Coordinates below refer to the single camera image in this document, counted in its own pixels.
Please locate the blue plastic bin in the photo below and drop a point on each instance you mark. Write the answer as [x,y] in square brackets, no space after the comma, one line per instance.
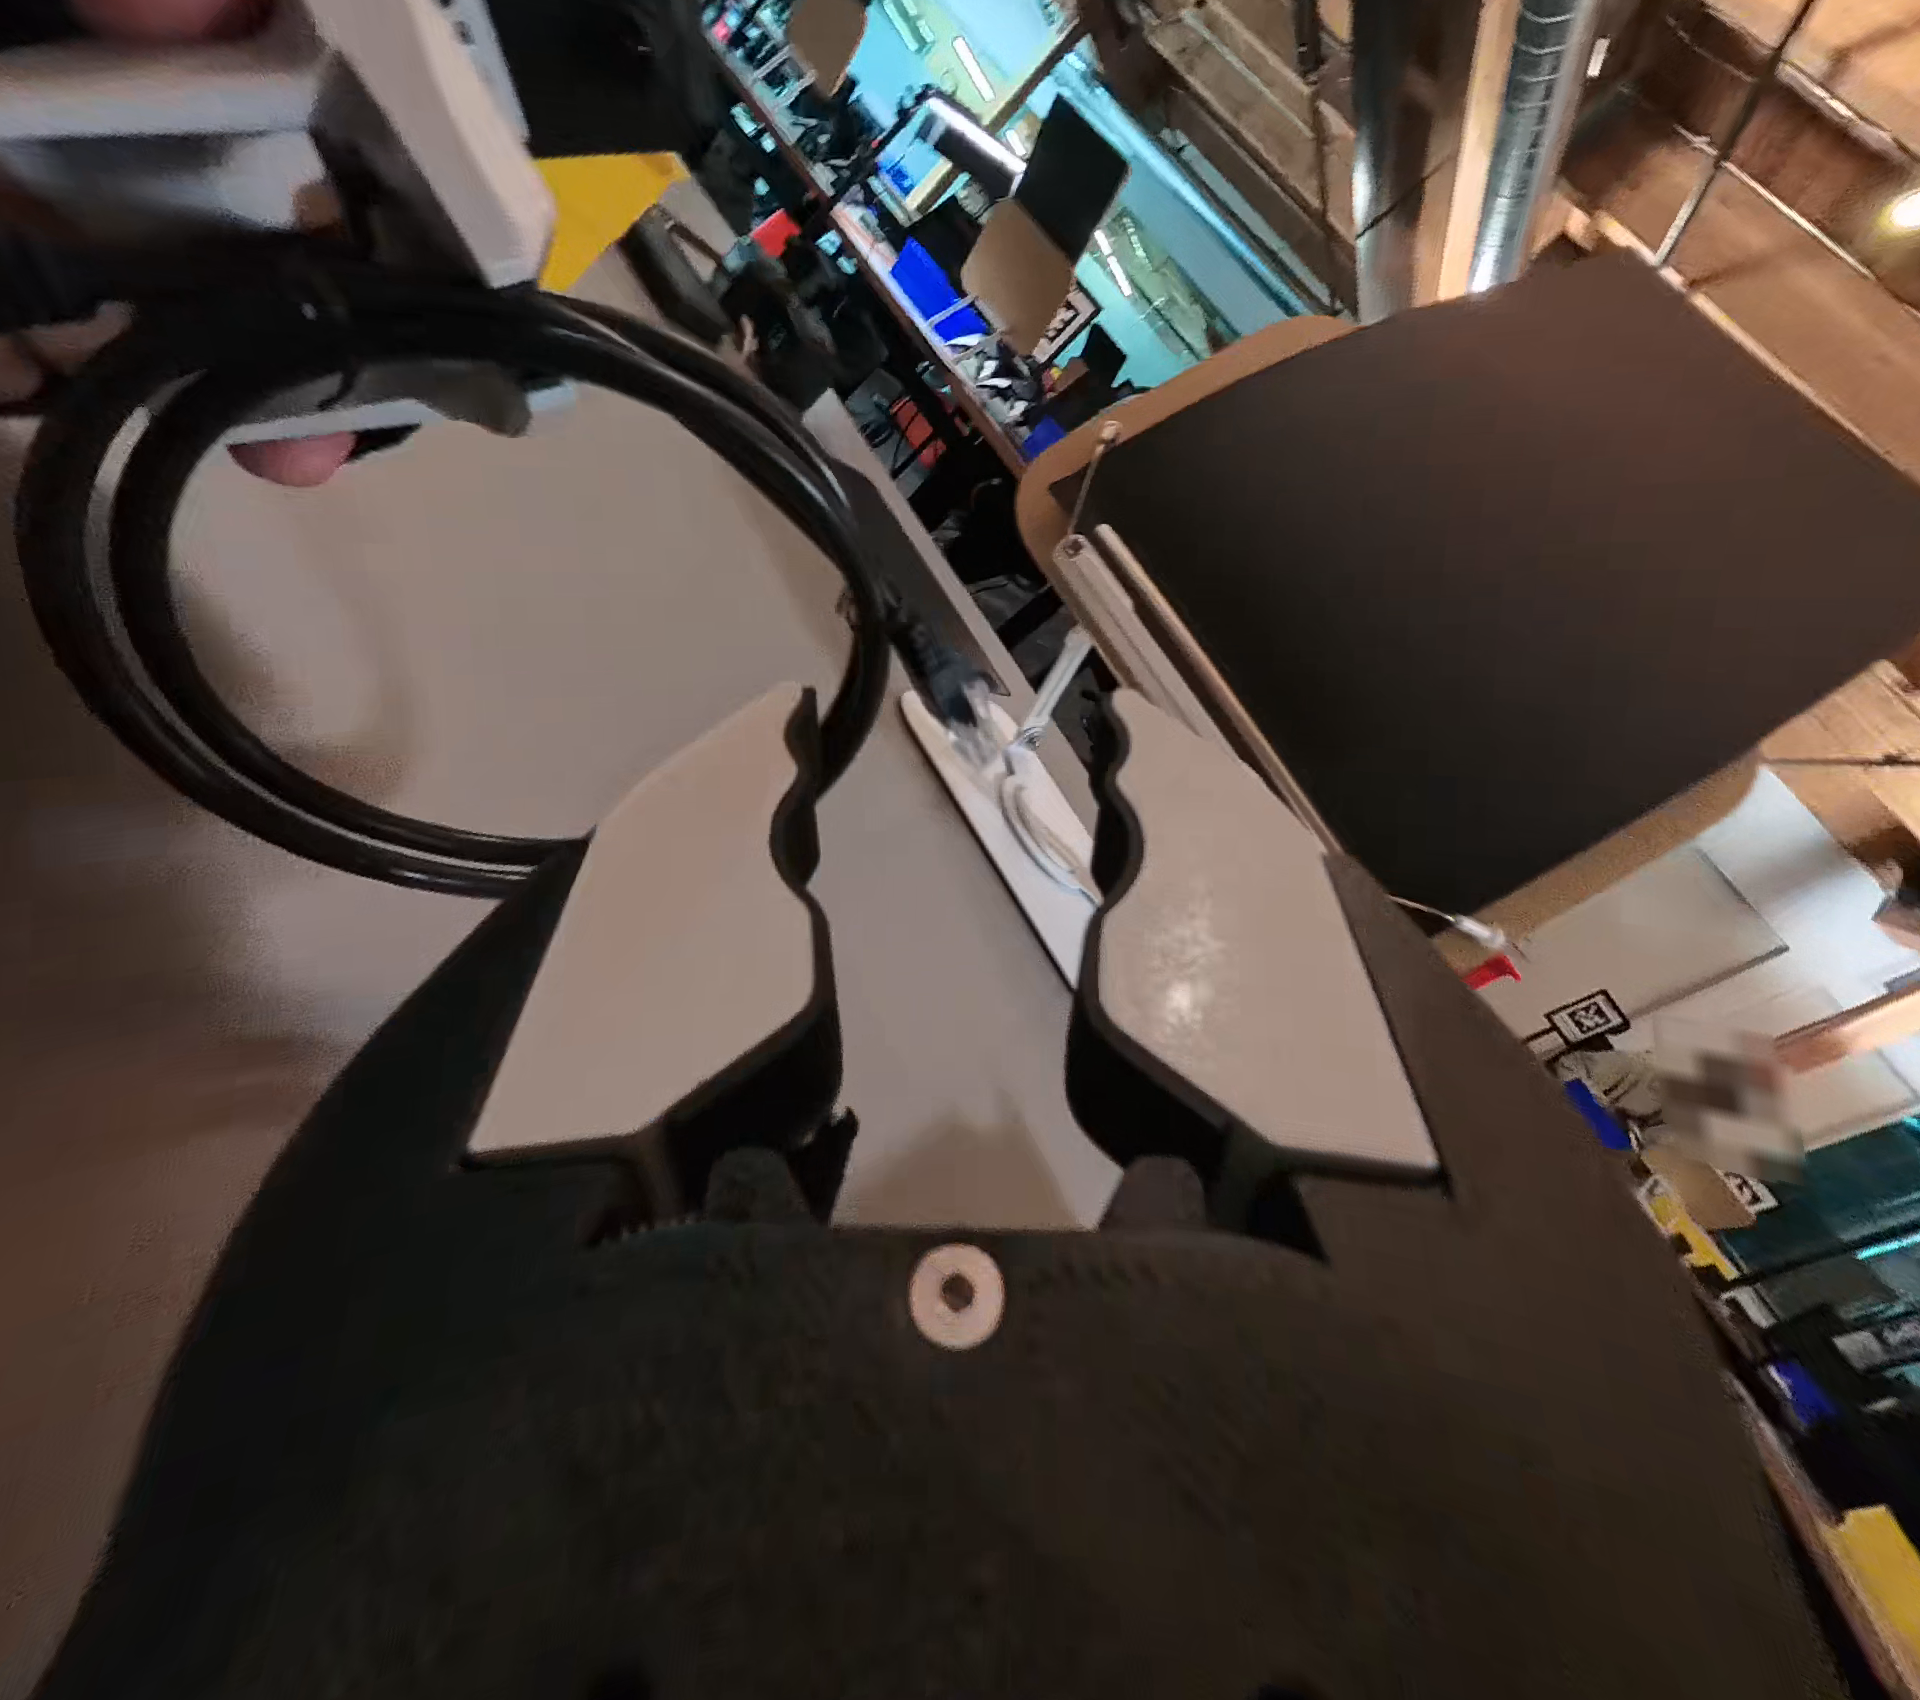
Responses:
[931,282]

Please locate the marker sign on far desk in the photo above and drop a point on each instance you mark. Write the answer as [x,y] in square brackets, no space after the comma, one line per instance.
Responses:
[1065,323]

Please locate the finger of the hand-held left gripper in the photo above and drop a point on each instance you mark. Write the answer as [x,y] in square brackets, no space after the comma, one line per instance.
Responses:
[421,94]
[405,395]

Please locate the light bar on stand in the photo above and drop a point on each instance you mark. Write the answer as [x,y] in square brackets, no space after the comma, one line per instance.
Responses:
[960,140]

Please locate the silver ventilation ducts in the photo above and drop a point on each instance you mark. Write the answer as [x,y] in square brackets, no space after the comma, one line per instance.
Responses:
[1561,4]

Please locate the black charger box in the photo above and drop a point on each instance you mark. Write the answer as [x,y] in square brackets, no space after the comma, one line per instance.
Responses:
[780,321]

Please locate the yellow plastic bin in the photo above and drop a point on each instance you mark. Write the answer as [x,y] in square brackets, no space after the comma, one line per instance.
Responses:
[601,214]

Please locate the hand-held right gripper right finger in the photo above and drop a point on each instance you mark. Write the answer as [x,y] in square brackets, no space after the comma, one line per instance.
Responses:
[1260,980]

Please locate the grey desk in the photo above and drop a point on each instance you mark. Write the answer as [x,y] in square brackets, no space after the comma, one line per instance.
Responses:
[525,651]

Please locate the black board on white stand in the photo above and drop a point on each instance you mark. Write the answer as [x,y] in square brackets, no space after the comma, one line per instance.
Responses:
[1500,561]

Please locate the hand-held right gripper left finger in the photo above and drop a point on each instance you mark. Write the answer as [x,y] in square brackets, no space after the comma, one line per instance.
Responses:
[660,980]

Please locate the flat black device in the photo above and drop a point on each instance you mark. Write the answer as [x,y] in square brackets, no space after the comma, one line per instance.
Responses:
[668,269]

